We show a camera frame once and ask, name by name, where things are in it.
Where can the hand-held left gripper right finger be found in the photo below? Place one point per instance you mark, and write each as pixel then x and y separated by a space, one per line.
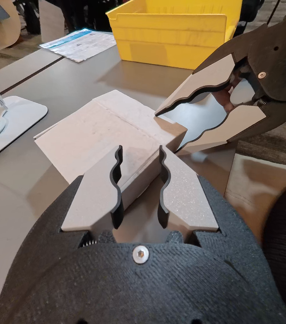
pixel 188 202

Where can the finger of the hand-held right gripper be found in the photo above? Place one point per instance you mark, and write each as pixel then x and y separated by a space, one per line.
pixel 239 124
pixel 203 76

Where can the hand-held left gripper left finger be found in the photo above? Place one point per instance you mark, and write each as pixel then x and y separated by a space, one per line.
pixel 92 202

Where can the white cardboard box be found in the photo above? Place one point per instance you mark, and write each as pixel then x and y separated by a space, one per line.
pixel 95 131

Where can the grey desk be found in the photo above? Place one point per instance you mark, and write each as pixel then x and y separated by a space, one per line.
pixel 31 189

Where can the person's right hand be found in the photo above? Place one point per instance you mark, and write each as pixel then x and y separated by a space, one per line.
pixel 225 100

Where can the yellow plastic bin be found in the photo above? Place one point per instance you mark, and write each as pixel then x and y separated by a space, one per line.
pixel 170 38

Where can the person's beige trousers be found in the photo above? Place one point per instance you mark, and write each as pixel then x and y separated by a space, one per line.
pixel 254 182

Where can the laminated paper sheet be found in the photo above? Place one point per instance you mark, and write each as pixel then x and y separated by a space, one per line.
pixel 82 43

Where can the wooden board with papers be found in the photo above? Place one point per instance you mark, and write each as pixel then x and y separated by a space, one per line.
pixel 6 30

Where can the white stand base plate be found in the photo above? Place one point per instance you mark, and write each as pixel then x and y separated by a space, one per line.
pixel 26 114

